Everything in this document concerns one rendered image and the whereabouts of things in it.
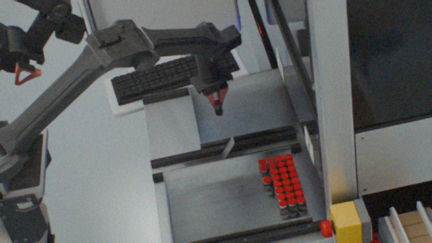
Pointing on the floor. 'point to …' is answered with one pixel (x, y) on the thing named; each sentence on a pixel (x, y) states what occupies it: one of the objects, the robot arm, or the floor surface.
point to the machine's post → (333, 99)
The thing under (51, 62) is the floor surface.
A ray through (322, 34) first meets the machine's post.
